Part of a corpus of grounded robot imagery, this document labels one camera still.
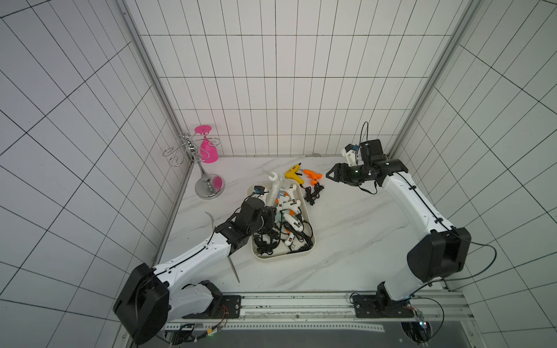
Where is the cream storage tray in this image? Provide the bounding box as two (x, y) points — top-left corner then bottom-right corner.
(251, 181), (316, 261)

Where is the white glue gun orange trigger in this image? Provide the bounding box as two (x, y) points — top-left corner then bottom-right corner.
(276, 183), (298, 205)

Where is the white Greeler glue gun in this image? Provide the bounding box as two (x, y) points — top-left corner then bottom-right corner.
(262, 169), (283, 207)

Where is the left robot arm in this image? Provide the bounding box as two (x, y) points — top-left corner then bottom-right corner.
(113, 197), (276, 345)

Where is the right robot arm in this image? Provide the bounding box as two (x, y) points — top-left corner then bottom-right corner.
(326, 139), (471, 308)

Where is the yellow glue gun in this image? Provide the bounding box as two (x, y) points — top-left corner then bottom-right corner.
(284, 163), (304, 187)

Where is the metal fork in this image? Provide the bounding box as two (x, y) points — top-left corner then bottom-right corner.
(228, 257), (241, 283)

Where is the chrome cup rack stand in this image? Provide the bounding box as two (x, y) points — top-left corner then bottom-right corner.
(162, 132), (225, 200)

